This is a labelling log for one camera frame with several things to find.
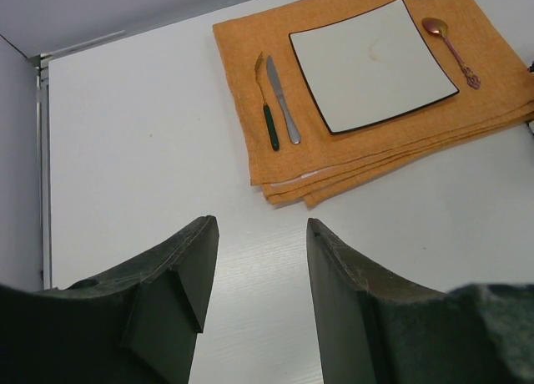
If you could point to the aluminium frame rail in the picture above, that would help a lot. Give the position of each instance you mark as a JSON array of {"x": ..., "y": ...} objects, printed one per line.
[{"x": 41, "y": 64}]

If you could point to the white square plate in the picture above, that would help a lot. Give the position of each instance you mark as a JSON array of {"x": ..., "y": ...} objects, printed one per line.
[{"x": 370, "y": 68}]

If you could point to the silver butter knife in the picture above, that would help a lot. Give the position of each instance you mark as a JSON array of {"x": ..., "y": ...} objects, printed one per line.
[{"x": 293, "y": 132}]

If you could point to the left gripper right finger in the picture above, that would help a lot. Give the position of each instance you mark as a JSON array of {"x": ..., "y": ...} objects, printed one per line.
[{"x": 374, "y": 326}]

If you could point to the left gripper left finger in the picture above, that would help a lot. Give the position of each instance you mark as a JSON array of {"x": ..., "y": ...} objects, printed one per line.
[{"x": 137, "y": 322}]

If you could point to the copper bowl spoon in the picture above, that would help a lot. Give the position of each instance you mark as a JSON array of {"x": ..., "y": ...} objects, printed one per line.
[{"x": 439, "y": 28}]

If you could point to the orange cloth placemat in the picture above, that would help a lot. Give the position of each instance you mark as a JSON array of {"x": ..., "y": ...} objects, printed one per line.
[{"x": 323, "y": 166}]

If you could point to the green handled gold fork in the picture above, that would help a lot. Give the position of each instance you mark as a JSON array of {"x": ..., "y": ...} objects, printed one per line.
[{"x": 270, "y": 124}]

